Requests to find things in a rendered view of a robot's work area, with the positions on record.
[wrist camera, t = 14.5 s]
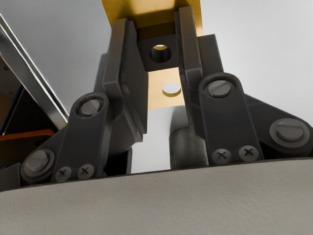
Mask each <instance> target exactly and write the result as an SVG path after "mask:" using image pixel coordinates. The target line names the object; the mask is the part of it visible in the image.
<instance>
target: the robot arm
mask: <svg viewBox="0 0 313 235"><path fill-rule="evenodd" d="M174 17H175V29H176V42H177V60H178V70H179V77H180V82H181V87H182V92H183V97H184V103H185V108H186V113H187V118H188V122H189V127H190V128H194V130H195V134H196V135H197V136H199V137H200V138H202V139H203V140H205V145H206V151H207V158H208V164H209V165H208V166H197V167H187V168H178V169H169V170H160V171H151V172H143V173H131V167H132V155H133V151H132V145H134V144H135V143H140V142H143V134H147V125H148V91H149V74H148V72H146V71H145V69H144V66H143V62H142V59H141V56H140V53H139V50H138V46H137V43H136V41H137V33H136V29H135V26H134V23H133V21H128V19H127V18H124V19H119V20H114V22H113V27H112V32H111V37H110V42H109V49H108V52H107V53H104V54H101V57H100V61H99V66H98V71H97V75H96V80H95V85H94V90H93V92H90V93H87V94H85V95H83V96H81V97H80V98H78V99H77V100H76V101H75V102H74V103H73V106H72V108H71V111H70V114H69V117H68V122H67V125H65V126H64V127H63V128H62V129H60V130H59V131H58V132H57V133H56V134H54V135H53V136H52V137H50V138H49V139H48V140H47V141H45V142H44V143H43V144H42V145H40V146H39V147H38V148H37V149H35V150H34V151H33V152H31V153H30V154H29V155H28V156H27V157H26V159H25V160H24V162H23V163H22V165H21V164H20V163H16V164H14V165H12V166H9V167H7V168H5V169H3V170H0V235H313V127H312V126H311V125H310V124H309V123H308V122H306V121H304V120H303V119H301V118H299V117H297V116H294V115H292V114H290V113H288V112H285V111H283V110H281V109H279V108H276V107H274V106H272V105H270V104H267V103H265V102H263V101H261V100H259V99H256V98H254V97H252V96H250V95H247V94H245V93H244V90H243V87H242V84H241V82H240V80H239V78H237V77H236V76H235V75H233V74H231V73H226V72H224V69H223V65H222V61H221V57H220V52H219V49H218V43H217V39H216V36H215V34H211V35H203V36H198V37H197V33H196V27H195V21H194V15H193V9H192V5H190V6H185V7H179V11H178V12H174Z"/></svg>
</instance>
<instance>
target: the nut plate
mask: <svg viewBox="0 0 313 235"><path fill-rule="evenodd" d="M101 2H102V5H103V8H104V10H105V13H106V16H107V18H108V20H109V23H110V26H111V29H112V27H113V22H114V20H119V19H124V18H127V19H128V21H133V23H134V26H135V29H136V33H137V41H136V43H137V46H138V50H139V53H140V56H141V59H142V62H143V66H144V69H145V71H146V72H148V74H149V91H148V109H157V108H163V107H170V106H177V105H183V104H185V103H184V97H183V92H182V87H181V82H180V77H179V70H178V60H177V42H176V29H175V17H174V12H178V11H179V7H185V6H190V5H192V9H193V15H194V21H195V27H196V33H197V37H198V36H203V35H204V31H203V21H202V11H201V1H200V0H101ZM157 45H164V46H161V47H159V46H157ZM169 83H176V84H178V85H179V86H180V87H181V89H180V90H179V91H178V92H176V93H167V92H165V91H164V90H163V86H164V85H166V84H169Z"/></svg>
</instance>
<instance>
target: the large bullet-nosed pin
mask: <svg viewBox="0 0 313 235"><path fill-rule="evenodd" d="M169 145H170V169H178V168H187V167H197V166H208V165H209V164H208V158H207V151H206V145H205V140H203V139H202V138H200V137H199V136H197V135H196V134H195V130H194V128H190V127H184V128H179V129H177V130H175V131H173V132H172V133H171V134H170V136H169Z"/></svg>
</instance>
